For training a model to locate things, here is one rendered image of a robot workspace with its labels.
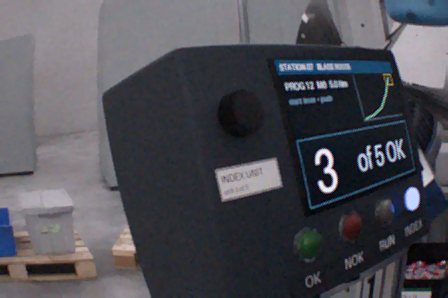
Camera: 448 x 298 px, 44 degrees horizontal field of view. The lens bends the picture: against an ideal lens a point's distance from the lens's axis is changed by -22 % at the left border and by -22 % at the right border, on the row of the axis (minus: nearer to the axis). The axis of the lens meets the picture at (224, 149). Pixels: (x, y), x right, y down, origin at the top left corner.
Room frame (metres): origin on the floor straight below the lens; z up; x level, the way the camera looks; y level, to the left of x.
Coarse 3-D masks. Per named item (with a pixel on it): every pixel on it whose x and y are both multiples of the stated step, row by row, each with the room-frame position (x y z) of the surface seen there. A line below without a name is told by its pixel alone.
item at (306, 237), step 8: (304, 232) 0.44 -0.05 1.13; (312, 232) 0.44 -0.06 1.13; (296, 240) 0.43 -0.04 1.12; (304, 240) 0.43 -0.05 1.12; (312, 240) 0.43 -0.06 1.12; (320, 240) 0.44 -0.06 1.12; (296, 248) 0.43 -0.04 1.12; (304, 248) 0.43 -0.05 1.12; (312, 248) 0.43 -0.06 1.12; (320, 248) 0.44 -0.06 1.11; (296, 256) 0.43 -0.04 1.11; (304, 256) 0.43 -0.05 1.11; (312, 256) 0.43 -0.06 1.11
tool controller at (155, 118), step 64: (192, 64) 0.42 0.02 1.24; (256, 64) 0.46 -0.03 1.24; (320, 64) 0.50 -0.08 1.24; (384, 64) 0.56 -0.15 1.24; (128, 128) 0.47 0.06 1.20; (192, 128) 0.41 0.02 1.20; (256, 128) 0.42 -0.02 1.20; (320, 128) 0.48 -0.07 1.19; (384, 128) 0.53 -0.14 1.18; (128, 192) 0.47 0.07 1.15; (192, 192) 0.41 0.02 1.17; (256, 192) 0.42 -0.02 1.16; (384, 192) 0.51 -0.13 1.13; (192, 256) 0.42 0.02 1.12; (256, 256) 0.41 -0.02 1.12; (320, 256) 0.44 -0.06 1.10; (384, 256) 0.49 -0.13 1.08
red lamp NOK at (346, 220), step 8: (344, 216) 0.47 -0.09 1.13; (352, 216) 0.47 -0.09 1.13; (344, 224) 0.46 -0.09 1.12; (352, 224) 0.46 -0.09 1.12; (360, 224) 0.47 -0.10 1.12; (344, 232) 0.46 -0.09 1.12; (352, 232) 0.46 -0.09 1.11; (360, 232) 0.47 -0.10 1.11; (344, 240) 0.46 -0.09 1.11; (352, 240) 0.46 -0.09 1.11
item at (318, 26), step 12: (312, 0) 1.59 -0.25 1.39; (324, 0) 1.52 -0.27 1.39; (312, 12) 1.57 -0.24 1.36; (324, 12) 1.50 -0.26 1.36; (300, 24) 1.63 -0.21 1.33; (312, 24) 1.56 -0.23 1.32; (324, 24) 1.49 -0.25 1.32; (312, 36) 1.56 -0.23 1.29; (324, 36) 1.49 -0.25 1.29; (336, 36) 1.43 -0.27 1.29
